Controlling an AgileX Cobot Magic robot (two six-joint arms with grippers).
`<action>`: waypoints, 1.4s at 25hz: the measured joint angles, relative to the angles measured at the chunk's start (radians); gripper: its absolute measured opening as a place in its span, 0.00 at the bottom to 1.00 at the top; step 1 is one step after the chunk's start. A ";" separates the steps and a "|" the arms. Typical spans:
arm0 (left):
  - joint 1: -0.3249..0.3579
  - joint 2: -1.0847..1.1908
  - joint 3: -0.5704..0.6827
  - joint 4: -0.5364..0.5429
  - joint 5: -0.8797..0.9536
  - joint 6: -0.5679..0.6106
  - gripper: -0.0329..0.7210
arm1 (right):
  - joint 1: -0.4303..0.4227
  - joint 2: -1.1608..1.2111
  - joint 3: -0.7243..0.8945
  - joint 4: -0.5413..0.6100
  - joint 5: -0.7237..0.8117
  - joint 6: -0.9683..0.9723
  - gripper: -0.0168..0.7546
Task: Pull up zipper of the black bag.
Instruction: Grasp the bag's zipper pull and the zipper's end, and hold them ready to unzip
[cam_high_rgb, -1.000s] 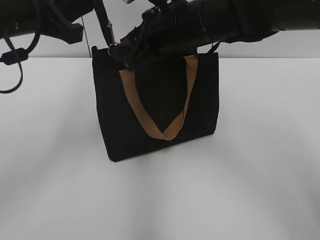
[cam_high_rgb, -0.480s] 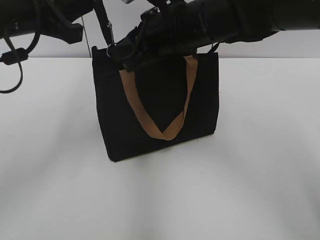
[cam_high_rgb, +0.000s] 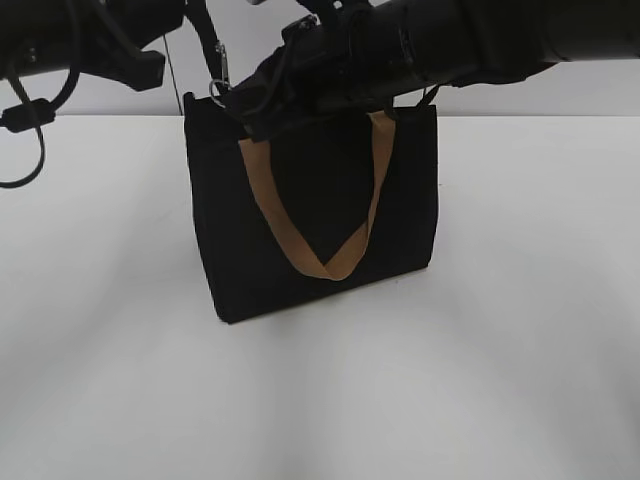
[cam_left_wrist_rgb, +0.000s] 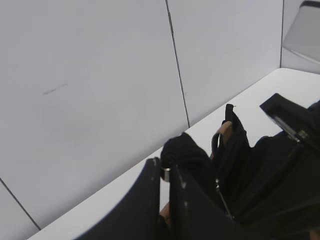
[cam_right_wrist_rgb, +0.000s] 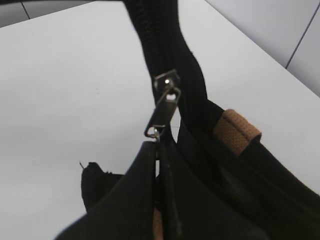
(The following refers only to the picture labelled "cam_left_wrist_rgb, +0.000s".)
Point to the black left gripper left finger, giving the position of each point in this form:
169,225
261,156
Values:
136,216

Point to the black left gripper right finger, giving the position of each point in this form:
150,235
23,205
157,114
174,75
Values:
193,215

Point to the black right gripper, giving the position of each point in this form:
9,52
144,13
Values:
300,129

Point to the black tote bag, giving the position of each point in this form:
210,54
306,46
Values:
268,199

